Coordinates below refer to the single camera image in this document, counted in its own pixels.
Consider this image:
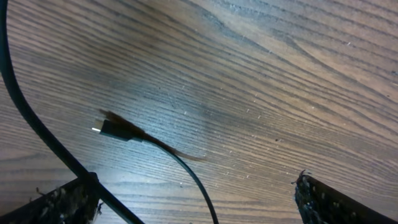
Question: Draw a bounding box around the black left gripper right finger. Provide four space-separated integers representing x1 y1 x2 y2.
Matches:
293 170 397 224

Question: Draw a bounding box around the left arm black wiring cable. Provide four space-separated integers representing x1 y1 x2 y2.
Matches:
0 0 146 224

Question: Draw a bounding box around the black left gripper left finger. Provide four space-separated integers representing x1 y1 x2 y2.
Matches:
1 178 103 224

